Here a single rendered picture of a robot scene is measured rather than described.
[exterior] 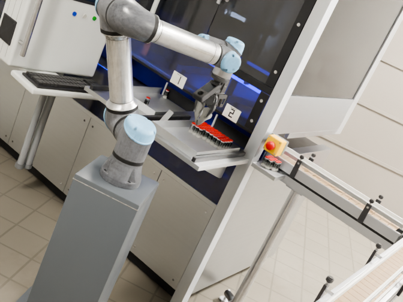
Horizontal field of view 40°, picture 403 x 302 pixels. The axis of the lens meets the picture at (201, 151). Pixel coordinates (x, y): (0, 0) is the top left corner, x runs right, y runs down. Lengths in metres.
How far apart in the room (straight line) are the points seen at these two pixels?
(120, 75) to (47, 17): 0.83
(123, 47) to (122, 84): 0.14
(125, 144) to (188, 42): 0.41
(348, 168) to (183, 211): 3.22
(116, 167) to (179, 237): 0.92
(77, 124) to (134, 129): 1.30
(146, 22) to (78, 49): 1.13
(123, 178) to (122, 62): 0.40
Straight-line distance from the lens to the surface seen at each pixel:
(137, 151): 1.93
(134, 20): 1.77
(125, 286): 2.90
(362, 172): 5.76
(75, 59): 2.88
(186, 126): 2.55
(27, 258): 2.85
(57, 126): 3.29
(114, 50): 1.92
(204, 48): 1.89
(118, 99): 1.99
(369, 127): 5.65
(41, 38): 2.73
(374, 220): 2.44
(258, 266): 2.76
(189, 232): 2.74
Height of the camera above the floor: 1.64
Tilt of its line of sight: 19 degrees down
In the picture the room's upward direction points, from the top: 25 degrees clockwise
